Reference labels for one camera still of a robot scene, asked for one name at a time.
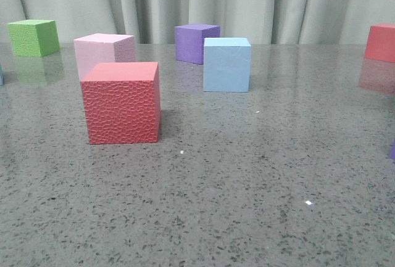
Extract light blue foam cube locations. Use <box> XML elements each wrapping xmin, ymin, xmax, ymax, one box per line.
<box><xmin>203</xmin><ymin>38</ymin><xmax>252</xmax><ymax>92</ymax></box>
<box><xmin>0</xmin><ymin>65</ymin><xmax>4</xmax><ymax>86</ymax></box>

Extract red textured foam cube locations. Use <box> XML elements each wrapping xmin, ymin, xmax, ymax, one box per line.
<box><xmin>80</xmin><ymin>62</ymin><xmax>161</xmax><ymax>144</ymax></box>

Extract purple foam cube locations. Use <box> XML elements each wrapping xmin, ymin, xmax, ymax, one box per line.
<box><xmin>175</xmin><ymin>23</ymin><xmax>220</xmax><ymax>64</ymax></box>

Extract pink foam cube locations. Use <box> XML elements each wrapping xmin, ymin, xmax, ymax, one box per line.
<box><xmin>73</xmin><ymin>33</ymin><xmax>135</xmax><ymax>80</ymax></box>

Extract grey-green curtain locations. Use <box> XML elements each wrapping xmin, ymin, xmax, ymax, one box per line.
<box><xmin>1</xmin><ymin>0</ymin><xmax>394</xmax><ymax>44</ymax></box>

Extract green foam cube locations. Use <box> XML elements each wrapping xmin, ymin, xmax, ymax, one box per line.
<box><xmin>7</xmin><ymin>20</ymin><xmax>60</xmax><ymax>57</ymax></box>

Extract purple cube at right edge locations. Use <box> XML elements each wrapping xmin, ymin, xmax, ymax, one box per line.
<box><xmin>389</xmin><ymin>139</ymin><xmax>395</xmax><ymax>160</ymax></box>

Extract red foam cube far right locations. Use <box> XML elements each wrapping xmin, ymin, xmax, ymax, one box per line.
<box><xmin>364</xmin><ymin>23</ymin><xmax>395</xmax><ymax>62</ymax></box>

